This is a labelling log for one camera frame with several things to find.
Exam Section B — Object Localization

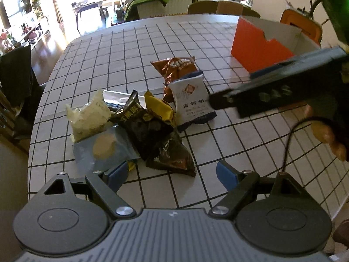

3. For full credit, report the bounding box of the low television stand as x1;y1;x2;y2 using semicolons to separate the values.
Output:
0;19;50;53

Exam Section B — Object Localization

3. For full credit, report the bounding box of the translucent white snack packet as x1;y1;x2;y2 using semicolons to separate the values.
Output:
66;88;112;143

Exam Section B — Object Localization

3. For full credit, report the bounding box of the brown chips packet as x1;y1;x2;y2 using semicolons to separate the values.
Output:
151;56;197;103

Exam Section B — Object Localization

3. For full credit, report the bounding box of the clear blue cookie packet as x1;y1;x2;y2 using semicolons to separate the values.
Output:
72;127;140;173

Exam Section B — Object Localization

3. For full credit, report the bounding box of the orange chair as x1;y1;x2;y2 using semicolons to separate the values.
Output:
280;9;324;46

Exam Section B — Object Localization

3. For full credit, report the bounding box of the dark coffee table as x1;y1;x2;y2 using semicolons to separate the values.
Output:
72;0;110;30

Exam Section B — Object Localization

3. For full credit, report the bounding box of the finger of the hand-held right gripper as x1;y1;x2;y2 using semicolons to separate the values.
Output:
209;46;349;118

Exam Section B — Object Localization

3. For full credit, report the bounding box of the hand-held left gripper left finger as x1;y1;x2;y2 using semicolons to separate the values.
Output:
44;161;137;219

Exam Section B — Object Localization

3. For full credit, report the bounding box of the black wrist cord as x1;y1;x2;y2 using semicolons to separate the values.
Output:
282;117;330;175

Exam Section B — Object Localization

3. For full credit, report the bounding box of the black cloth on chair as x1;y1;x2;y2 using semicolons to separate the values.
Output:
0;45;47;140

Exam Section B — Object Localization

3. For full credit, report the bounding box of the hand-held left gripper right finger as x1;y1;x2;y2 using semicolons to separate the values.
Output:
209;160;304;220

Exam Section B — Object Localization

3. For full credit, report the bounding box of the black gold-print snack packet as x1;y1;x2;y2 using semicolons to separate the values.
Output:
108;90;176;162

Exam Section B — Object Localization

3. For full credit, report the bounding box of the white blue-edged snack packet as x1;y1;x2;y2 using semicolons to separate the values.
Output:
167;70;218;132

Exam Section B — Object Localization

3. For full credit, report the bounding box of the dark brown snack packet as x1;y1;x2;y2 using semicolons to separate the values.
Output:
145;131;198;178

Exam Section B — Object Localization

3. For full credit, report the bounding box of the silver foil snack packet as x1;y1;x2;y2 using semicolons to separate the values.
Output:
102;90;132;108

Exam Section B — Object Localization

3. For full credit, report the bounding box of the orange cardboard box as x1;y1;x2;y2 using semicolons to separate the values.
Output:
230;16;323;74

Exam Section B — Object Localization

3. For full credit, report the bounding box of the dark wooden chair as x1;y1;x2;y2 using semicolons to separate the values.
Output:
0;87;31;153

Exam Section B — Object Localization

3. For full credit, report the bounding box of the light wooden chair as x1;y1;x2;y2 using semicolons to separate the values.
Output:
188;0;261;18

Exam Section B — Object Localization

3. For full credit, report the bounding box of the television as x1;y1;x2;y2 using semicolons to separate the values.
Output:
1;0;31;28

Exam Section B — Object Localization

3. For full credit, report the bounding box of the yellow snack packet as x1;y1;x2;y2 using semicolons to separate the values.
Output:
144;90;178;128

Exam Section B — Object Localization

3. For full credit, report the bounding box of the tall green houseplant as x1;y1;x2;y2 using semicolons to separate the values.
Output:
31;0;44;20

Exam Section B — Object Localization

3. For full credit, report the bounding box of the person's right hand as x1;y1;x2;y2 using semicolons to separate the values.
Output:
311;121;349;162

